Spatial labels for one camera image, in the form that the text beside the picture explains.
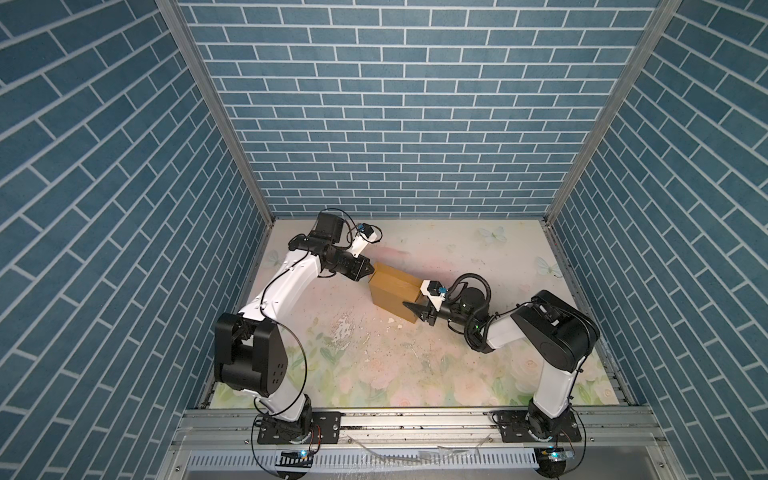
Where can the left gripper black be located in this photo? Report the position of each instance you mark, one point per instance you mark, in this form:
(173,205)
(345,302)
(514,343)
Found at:
(357,270)

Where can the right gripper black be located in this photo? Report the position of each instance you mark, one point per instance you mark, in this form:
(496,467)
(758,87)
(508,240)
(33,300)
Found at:
(423,312)

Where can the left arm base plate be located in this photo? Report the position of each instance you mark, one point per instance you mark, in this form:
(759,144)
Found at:
(325,425)

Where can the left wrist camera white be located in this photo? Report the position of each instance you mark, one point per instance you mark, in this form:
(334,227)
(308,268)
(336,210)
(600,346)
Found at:
(364,234)

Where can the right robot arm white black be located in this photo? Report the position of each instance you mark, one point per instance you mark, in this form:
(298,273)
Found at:
(563,336)

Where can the brown cardboard paper box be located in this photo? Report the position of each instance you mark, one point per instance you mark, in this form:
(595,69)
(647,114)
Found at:
(390,288)

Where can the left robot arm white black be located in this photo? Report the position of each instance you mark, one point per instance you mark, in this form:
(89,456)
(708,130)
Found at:
(249,352)

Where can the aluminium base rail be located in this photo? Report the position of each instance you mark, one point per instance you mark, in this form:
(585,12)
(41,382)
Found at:
(611,442)

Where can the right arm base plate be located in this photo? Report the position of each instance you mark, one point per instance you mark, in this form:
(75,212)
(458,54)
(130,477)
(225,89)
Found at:
(532,425)

